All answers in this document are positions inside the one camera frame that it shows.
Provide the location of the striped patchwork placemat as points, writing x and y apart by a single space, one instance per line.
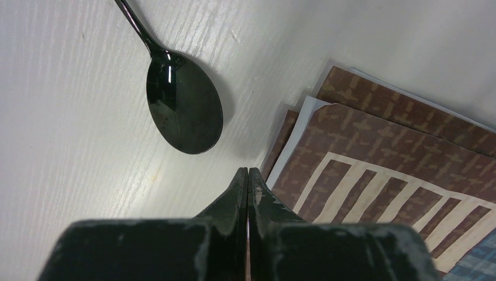
362 151

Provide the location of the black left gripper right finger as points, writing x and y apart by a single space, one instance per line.
285 247

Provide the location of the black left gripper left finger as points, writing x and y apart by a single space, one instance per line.
208 246

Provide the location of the black spoon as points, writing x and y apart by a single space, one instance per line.
183 101

